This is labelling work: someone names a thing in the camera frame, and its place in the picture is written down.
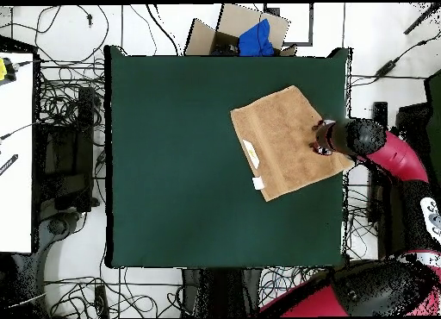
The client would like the tan terry towel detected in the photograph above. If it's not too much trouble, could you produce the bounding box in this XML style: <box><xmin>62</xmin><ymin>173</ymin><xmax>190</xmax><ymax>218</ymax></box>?
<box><xmin>229</xmin><ymin>84</ymin><xmax>355</xmax><ymax>203</ymax></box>

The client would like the black power adapter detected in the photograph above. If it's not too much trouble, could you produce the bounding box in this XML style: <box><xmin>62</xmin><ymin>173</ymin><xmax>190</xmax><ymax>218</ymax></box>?
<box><xmin>374</xmin><ymin>58</ymin><xmax>401</xmax><ymax>78</ymax></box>

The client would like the blue cloth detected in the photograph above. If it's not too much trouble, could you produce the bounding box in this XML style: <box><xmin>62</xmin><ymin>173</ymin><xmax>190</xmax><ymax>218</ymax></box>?
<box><xmin>238</xmin><ymin>18</ymin><xmax>276</xmax><ymax>57</ymax></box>

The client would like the brown cardboard box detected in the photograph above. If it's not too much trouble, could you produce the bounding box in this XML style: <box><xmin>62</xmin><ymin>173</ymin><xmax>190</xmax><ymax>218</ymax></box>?
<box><xmin>183</xmin><ymin>3</ymin><xmax>298</xmax><ymax>57</ymax></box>

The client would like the dark green table cloth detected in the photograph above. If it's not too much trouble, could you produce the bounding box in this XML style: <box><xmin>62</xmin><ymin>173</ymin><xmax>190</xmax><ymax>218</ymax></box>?
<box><xmin>103</xmin><ymin>45</ymin><xmax>352</xmax><ymax>269</ymax></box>

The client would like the black slanted bar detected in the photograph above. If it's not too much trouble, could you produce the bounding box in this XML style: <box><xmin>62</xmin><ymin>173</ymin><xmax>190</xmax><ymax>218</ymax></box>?
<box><xmin>403</xmin><ymin>3</ymin><xmax>441</xmax><ymax>36</ymax></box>

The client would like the black computer tower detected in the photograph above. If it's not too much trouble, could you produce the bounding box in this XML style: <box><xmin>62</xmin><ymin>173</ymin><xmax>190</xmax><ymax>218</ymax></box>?
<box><xmin>35</xmin><ymin>86</ymin><xmax>96</xmax><ymax>213</ymax></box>

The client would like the white desk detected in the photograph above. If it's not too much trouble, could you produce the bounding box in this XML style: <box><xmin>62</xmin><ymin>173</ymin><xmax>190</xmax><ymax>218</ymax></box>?
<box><xmin>0</xmin><ymin>52</ymin><xmax>34</xmax><ymax>254</ymax></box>

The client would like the yellow and black tool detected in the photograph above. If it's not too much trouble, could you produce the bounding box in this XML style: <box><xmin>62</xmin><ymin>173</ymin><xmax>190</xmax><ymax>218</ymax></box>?
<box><xmin>0</xmin><ymin>57</ymin><xmax>17</xmax><ymax>83</ymax></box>

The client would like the black upright post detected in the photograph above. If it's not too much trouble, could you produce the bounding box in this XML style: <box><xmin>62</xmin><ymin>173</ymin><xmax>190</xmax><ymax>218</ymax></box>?
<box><xmin>371</xmin><ymin>101</ymin><xmax>389</xmax><ymax>127</ymax></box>

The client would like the black square frame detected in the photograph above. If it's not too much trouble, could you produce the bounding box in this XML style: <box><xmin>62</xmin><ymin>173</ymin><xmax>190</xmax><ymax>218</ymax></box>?
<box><xmin>263</xmin><ymin>3</ymin><xmax>314</xmax><ymax>47</ymax></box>

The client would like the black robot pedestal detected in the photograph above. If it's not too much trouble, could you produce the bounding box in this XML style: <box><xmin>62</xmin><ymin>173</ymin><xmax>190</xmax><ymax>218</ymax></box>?
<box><xmin>181</xmin><ymin>267</ymin><xmax>264</xmax><ymax>318</ymax></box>

